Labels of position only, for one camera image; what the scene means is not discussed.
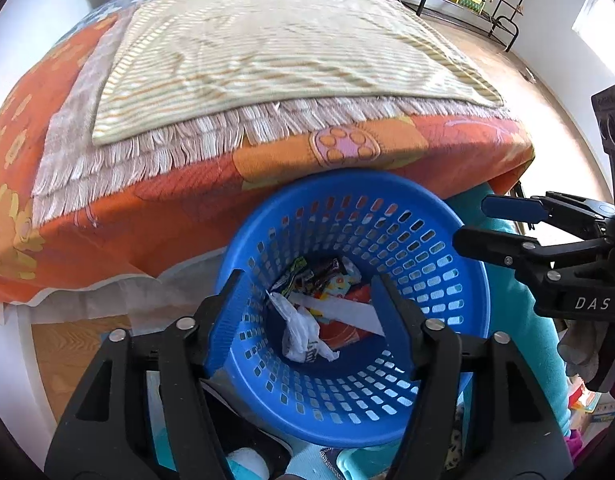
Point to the fringed woven blanket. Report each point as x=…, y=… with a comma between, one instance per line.
x=187, y=135

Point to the window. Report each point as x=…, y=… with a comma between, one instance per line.
x=595, y=17

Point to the black metal rack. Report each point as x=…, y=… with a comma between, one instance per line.
x=510, y=24

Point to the red cardboard box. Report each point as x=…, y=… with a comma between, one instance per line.
x=340, y=336

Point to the long white paper sleeve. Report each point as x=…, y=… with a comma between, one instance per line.
x=352, y=312

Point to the colourful box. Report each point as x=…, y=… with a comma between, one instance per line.
x=587, y=402

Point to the dark chocolate bar wrapper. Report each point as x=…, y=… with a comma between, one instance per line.
x=325, y=270

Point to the person's right hand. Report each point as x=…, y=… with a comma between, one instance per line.
x=582, y=347

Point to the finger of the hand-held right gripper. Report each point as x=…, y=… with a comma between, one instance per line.
x=510, y=206
x=487, y=242

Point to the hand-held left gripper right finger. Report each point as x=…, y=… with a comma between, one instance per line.
x=390, y=320

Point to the white mattress cover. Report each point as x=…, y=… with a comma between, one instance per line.
x=102, y=300

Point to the striped yellow towel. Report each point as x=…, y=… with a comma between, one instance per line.
x=287, y=50

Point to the teal cloth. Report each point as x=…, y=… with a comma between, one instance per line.
x=517, y=320

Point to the blue plastic basket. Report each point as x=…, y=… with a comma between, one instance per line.
x=337, y=400

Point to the white plastic bag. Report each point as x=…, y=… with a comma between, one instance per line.
x=300, y=332

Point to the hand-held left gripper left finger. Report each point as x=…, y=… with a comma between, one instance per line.
x=225, y=320

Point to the white bed frame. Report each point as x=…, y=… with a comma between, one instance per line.
x=22, y=350

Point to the orange floral bedsheet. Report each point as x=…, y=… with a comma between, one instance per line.
x=137, y=220

